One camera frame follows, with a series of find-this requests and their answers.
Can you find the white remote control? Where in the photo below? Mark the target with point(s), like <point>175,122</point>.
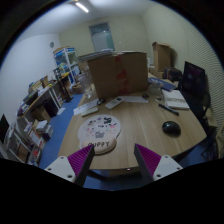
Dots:
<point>114,103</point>

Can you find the round cartoon puppy mouse pad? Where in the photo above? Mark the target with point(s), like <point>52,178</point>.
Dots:
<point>101,131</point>

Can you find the wooden side desk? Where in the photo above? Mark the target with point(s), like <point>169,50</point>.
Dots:
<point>48,94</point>

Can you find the tall cardboard box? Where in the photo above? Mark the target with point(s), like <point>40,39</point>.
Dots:
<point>162,56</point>

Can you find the black computer monitor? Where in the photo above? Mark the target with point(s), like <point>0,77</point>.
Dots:
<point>194,80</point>

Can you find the blue folder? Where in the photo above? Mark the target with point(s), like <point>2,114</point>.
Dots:
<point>163,84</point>

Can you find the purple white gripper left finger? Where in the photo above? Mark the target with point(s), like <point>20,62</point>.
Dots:
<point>75,167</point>

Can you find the small white remote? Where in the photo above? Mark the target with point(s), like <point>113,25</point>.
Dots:
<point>90,111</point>

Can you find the large brown cardboard box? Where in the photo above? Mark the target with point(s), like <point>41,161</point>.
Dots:
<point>119,75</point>

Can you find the black marker pen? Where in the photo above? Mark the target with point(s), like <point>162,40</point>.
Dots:
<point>169,109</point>

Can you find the white keyboard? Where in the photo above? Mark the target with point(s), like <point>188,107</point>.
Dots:
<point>85,107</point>

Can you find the black computer mouse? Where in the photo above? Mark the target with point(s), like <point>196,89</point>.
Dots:
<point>171,128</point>

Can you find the black office chair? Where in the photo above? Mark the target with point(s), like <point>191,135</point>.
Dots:
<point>199,107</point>

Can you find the ceiling light tube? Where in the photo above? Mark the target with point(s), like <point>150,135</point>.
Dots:
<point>82,7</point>

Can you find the white open notebook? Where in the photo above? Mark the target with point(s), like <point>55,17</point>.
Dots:
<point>175,99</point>

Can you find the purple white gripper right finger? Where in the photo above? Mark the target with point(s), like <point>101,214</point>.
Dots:
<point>153,166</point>

